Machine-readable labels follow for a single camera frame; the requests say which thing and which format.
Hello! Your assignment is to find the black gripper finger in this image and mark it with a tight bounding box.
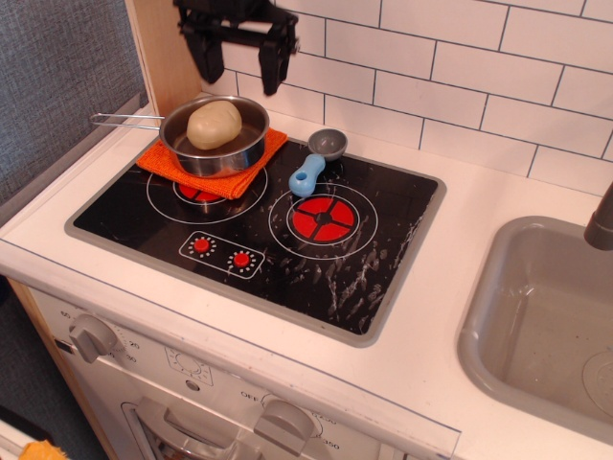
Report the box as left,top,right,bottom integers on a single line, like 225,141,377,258
259,29,293,96
185,30,224,84

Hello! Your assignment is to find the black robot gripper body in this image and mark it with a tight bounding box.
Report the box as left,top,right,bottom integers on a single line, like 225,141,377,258
173,1,298,54

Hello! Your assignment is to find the beige potato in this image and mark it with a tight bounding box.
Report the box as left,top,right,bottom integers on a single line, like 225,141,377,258
186,100,242,150

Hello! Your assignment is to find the stainless steel pot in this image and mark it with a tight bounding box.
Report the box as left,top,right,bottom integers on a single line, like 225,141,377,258
90,96,270,178

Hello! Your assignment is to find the orange towel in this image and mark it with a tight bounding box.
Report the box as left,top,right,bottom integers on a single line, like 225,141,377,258
136,128,288,199

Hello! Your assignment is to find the wooden side panel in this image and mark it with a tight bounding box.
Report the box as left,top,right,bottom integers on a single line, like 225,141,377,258
125,0,201,116

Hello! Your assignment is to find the blue and grey scoop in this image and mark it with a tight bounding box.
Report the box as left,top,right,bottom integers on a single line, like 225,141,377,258
288,128,349,197

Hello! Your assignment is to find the left red stove knob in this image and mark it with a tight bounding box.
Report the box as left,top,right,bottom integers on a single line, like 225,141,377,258
193,238,211,254

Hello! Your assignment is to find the red stove knob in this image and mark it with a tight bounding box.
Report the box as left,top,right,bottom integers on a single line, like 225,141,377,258
233,252,251,269
193,238,211,254

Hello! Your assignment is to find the right red stove knob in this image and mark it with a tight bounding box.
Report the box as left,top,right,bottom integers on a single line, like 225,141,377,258
233,252,251,269

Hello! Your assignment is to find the black toy stovetop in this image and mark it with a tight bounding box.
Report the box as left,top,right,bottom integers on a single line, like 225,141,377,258
65,141,446,347

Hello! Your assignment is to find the left grey oven dial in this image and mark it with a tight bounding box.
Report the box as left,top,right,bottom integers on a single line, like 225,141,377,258
69,314,118,363

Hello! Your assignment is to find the grey oven dial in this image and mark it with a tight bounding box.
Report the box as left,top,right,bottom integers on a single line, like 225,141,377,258
69,314,118,363
254,400,315,456

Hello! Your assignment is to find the right grey oven dial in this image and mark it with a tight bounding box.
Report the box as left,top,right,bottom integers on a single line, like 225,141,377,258
254,400,315,456

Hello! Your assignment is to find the grey faucet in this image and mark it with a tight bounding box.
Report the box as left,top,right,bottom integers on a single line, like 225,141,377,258
583,184,613,251

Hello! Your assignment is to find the grey sink basin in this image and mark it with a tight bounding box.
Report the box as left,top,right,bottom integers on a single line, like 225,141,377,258
458,216,612,444

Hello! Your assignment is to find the orange yellow object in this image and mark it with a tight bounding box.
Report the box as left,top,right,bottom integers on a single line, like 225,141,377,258
18,440,68,460

